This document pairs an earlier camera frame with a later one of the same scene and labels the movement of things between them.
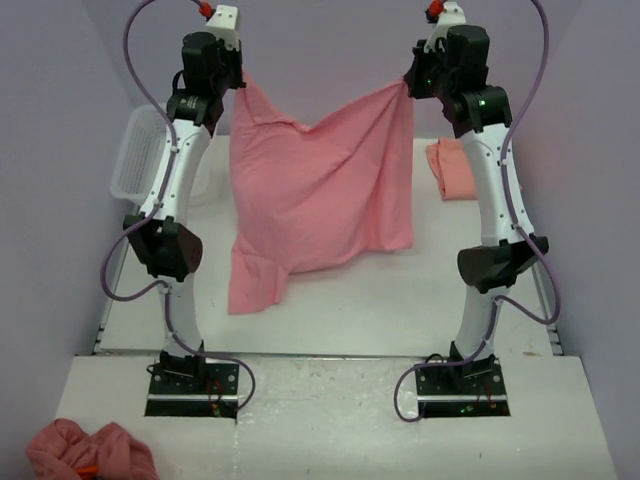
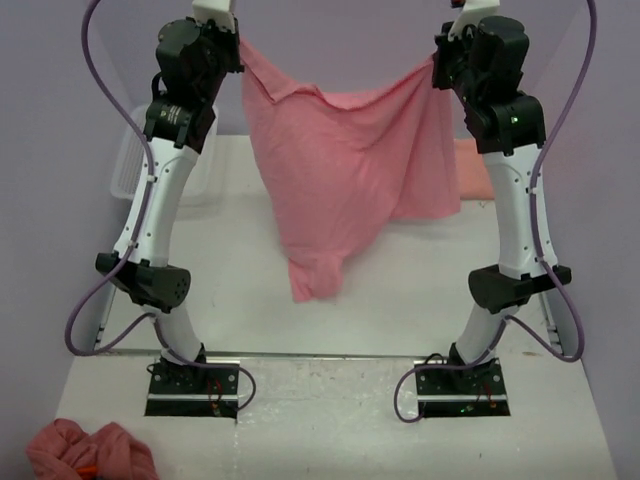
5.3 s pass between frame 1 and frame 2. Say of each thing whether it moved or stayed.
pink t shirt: moved
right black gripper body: moved
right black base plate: stayed
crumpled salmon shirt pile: stayed
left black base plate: stayed
